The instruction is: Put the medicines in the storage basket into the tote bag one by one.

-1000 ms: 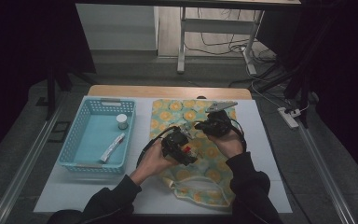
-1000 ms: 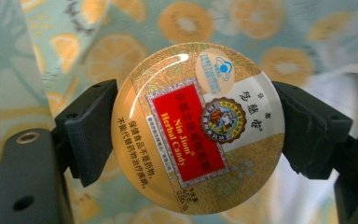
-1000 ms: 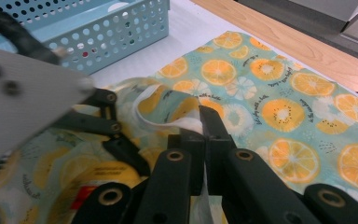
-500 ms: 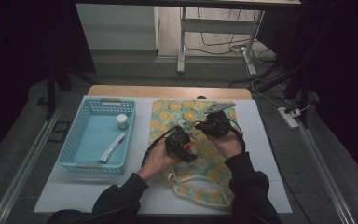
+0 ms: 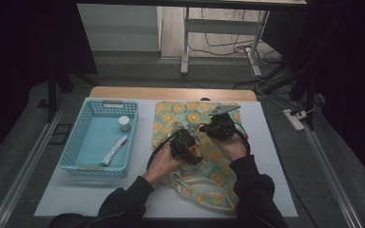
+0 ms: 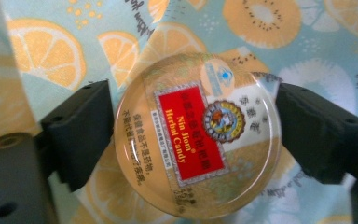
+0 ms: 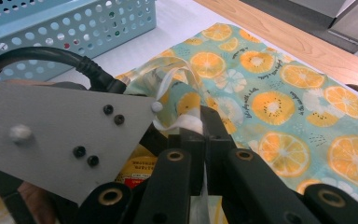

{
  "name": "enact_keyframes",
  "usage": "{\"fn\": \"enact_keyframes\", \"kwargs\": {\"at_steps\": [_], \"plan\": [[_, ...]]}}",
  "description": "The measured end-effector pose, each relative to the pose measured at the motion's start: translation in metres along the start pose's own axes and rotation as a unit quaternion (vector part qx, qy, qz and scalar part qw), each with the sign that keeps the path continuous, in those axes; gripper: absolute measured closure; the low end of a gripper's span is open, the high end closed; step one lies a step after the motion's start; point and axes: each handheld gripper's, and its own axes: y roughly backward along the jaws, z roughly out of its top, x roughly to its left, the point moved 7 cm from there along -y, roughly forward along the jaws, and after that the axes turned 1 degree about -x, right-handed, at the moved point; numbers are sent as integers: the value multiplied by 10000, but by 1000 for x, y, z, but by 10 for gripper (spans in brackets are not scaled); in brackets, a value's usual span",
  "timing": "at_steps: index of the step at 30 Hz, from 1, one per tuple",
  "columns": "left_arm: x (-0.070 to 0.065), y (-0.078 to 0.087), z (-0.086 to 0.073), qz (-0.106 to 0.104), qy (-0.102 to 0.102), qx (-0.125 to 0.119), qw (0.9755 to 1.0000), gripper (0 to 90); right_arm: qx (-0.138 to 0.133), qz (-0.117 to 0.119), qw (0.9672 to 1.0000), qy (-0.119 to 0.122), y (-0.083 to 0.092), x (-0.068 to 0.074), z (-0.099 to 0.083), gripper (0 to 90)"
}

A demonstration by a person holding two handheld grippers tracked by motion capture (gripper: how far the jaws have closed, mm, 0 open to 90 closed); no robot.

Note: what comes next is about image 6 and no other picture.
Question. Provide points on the round candy tin red label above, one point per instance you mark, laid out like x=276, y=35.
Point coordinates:
x=195, y=133

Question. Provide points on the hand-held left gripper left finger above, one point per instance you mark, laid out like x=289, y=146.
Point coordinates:
x=80, y=130

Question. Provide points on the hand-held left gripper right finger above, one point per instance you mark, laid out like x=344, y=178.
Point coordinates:
x=317, y=137

